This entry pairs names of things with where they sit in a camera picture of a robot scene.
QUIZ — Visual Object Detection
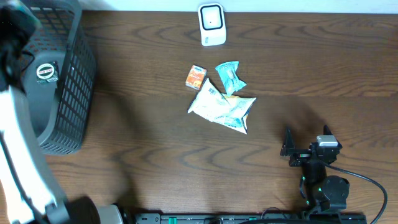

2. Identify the white wiper sheet bag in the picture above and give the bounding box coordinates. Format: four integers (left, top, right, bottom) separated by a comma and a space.
187, 78, 256, 134

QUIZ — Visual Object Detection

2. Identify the teal snack packet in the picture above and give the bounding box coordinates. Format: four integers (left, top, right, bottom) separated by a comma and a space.
215, 61, 247, 96

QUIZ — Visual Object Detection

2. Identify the orange Kleenex tissue pack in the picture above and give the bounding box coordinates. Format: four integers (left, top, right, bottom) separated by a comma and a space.
185, 65, 207, 90

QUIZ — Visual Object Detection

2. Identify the green Zam-Buk tin box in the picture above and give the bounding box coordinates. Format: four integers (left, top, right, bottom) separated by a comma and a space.
35, 61, 59, 85

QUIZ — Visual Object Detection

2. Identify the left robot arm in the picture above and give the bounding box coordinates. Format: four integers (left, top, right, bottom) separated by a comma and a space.
1, 1, 127, 224

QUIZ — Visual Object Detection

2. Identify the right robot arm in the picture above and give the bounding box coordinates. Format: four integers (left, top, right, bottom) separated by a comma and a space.
280, 126, 349, 213

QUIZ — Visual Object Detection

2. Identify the white barcode scanner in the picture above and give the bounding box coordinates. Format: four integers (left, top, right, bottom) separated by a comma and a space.
197, 3, 226, 47

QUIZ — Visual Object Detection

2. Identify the dark grey mesh basket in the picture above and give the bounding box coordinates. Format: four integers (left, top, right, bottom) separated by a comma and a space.
20, 0, 96, 155

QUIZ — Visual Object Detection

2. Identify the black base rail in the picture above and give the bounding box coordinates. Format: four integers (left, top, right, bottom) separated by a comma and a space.
134, 213, 367, 224

